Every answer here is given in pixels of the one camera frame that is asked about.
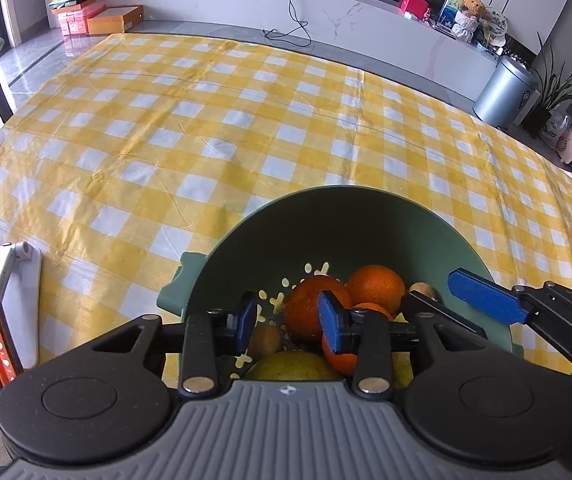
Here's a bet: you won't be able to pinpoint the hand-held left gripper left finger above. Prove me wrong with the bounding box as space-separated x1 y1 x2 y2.
82 290 261 395

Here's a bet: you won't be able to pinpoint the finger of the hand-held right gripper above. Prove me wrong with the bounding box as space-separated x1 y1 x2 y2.
448 269 572 367
401 291 486 337

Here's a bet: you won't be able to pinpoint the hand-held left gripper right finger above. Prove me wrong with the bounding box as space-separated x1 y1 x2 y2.
317 290 489 402

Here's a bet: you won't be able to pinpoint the brown pear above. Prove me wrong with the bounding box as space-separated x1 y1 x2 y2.
408 282 437 302

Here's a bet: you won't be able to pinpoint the brown kiwi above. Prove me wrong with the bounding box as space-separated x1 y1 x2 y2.
248 325 283 358

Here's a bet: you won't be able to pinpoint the small orange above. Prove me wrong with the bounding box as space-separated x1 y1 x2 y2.
322 302 394 377

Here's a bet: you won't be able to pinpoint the large orange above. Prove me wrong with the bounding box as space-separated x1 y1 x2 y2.
347 265 407 316
286 275 353 345

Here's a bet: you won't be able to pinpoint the yellow green pear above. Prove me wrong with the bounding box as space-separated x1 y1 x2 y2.
246 351 347 382

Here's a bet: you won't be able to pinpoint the yellow lemon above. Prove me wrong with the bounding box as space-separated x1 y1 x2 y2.
391 311 415 391

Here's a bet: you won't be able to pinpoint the green bowl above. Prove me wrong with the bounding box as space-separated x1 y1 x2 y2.
157 186 524 396

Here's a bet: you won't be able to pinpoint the white printed bag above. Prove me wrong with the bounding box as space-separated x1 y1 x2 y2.
538 110 571 150

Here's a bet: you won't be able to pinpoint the yellow checked cloth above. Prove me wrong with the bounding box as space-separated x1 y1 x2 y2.
0 34 572 396

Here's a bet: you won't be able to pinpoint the silver trash can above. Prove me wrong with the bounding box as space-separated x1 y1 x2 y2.
473 55 539 130

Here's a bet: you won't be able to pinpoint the tall potted plant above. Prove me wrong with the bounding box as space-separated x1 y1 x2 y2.
523 30 572 136

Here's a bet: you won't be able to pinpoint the white phone stand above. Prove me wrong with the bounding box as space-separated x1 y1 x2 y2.
0 241 43 372

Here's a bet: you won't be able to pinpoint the round paper fan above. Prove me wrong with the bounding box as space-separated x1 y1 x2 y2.
483 7 509 48

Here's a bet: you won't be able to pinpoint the white marble console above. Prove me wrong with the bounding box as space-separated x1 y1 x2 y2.
101 0 504 103

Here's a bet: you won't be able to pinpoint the green picture book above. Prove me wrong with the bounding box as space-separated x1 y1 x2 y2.
440 0 466 28

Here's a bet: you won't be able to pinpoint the red box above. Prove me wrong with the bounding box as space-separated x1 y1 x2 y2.
398 0 430 18

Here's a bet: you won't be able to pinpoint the orange box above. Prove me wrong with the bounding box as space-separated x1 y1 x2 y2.
87 5 144 36

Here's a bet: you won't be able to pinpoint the pink box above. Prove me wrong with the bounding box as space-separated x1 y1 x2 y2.
58 10 107 37

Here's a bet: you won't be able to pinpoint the black cable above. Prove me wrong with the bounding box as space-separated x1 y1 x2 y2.
264 0 311 47

